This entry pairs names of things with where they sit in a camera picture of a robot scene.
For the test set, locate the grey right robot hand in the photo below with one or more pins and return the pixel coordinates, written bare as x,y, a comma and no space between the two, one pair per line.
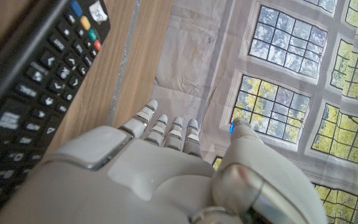
135,186

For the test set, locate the black TV remote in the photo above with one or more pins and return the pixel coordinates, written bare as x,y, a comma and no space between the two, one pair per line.
36,77

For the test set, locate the printed window backdrop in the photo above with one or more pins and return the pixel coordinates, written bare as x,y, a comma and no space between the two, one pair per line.
291,46

